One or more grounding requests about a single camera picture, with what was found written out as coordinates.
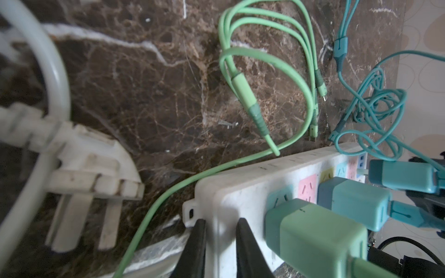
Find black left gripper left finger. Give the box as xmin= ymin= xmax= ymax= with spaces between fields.
xmin=170 ymin=219 xmax=207 ymax=278

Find teal plug adapter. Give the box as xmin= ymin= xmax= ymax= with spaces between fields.
xmin=357 ymin=159 xmax=445 ymax=194
xmin=317 ymin=177 xmax=392 ymax=232

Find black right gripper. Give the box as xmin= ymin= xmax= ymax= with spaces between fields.
xmin=405 ymin=156 xmax=445 ymax=220

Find light green charging cable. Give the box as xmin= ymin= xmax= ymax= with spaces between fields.
xmin=112 ymin=0 xmax=397 ymax=278

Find white power strip cable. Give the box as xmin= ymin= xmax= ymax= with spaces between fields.
xmin=0 ymin=0 xmax=146 ymax=268

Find white power strip coloured sockets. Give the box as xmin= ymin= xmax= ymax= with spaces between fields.
xmin=183 ymin=146 xmax=367 ymax=278

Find teal charging cable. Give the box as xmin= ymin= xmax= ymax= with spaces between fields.
xmin=328 ymin=0 xmax=445 ymax=232

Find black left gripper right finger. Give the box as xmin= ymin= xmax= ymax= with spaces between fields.
xmin=236 ymin=218 xmax=274 ymax=278

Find light green plug adapter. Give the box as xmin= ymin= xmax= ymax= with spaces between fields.
xmin=265 ymin=199 xmax=367 ymax=278

